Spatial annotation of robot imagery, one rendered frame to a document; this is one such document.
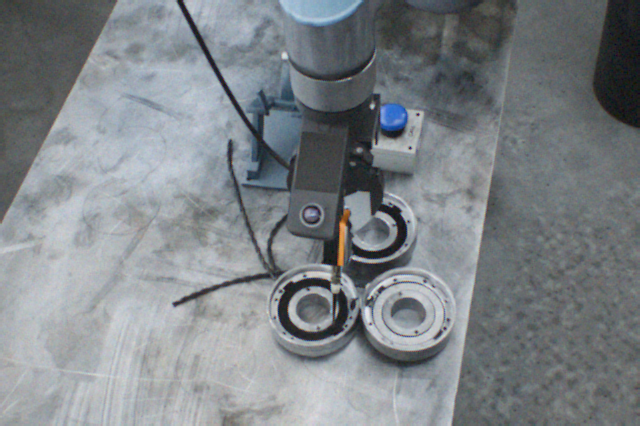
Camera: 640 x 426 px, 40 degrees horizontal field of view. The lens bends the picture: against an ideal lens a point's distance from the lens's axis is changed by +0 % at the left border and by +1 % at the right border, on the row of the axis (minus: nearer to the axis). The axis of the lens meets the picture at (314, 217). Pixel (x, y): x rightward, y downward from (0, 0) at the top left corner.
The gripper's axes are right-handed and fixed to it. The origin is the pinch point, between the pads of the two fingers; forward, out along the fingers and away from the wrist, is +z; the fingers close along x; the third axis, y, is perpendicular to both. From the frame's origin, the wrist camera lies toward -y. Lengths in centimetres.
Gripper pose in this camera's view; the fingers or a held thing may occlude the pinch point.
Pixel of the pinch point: (338, 229)
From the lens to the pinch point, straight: 93.1
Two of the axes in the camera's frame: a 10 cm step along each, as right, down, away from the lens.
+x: -9.8, -1.2, 1.6
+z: 0.6, 5.6, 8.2
